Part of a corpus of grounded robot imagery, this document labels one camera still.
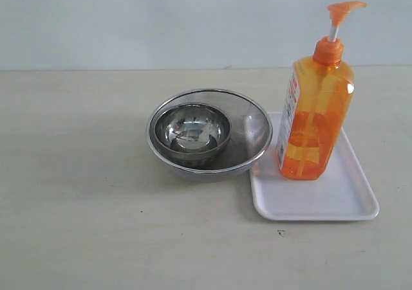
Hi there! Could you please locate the white rectangular plastic tray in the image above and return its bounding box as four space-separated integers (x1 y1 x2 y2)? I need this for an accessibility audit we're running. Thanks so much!
249 131 379 222

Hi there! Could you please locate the small stainless steel bowl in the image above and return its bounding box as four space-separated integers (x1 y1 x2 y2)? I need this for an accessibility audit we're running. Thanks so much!
154 102 232 163

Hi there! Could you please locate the steel mesh strainer bowl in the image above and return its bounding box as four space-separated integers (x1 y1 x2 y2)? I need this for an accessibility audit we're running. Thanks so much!
146 88 273 182

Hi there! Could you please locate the orange pump soap bottle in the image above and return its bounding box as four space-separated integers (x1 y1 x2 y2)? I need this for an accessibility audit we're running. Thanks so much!
276 1 366 180

